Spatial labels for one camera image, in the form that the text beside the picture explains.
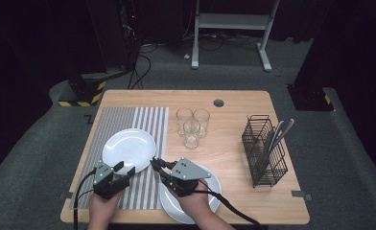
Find silver cutlery piece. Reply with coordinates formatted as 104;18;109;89
259;120;285;173
256;118;295;183

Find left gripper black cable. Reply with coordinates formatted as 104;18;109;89
73;169;98;230

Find black floor cables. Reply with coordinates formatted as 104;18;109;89
127;44;153;90

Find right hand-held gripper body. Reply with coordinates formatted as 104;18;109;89
160;156;212;198

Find black stand base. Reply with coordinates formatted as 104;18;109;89
286;83;335;112

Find white metal stand frame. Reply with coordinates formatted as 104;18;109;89
190;0;281;73

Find dark equipment rack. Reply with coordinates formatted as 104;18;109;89
118;0;143;69

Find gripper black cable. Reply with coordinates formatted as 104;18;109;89
192;189;265;230
73;169;98;230

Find person's left hand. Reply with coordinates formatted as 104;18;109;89
87;191;126;230

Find person's right hand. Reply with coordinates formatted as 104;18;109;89
176;180;219;221

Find clear drinking glass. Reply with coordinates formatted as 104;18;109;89
182;119;201;150
193;108;211;139
176;107;195;138

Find white plate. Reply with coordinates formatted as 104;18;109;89
159;163;223;225
102;127;157;176

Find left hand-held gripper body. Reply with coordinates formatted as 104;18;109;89
92;160;131;200

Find grey striped placemat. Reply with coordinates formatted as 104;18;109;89
69;106;171;211

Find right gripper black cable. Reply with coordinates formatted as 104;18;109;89
192;189;265;230

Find black yellow striped base block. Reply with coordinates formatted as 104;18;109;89
58;74;107;108

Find black wire cutlery basket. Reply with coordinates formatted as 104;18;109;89
241;114;289;189

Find cable bundle under stand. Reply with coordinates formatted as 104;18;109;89
180;32;261;52

